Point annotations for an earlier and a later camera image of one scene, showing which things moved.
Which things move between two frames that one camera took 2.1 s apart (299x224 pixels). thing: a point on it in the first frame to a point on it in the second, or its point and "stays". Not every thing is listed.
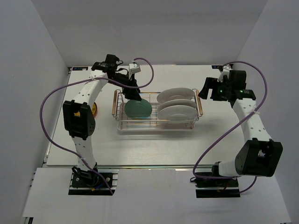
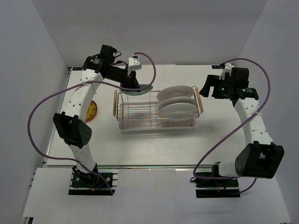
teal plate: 138,108 to 136,93
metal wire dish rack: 175,110 stays
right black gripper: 212,83 stays
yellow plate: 94,110 stays
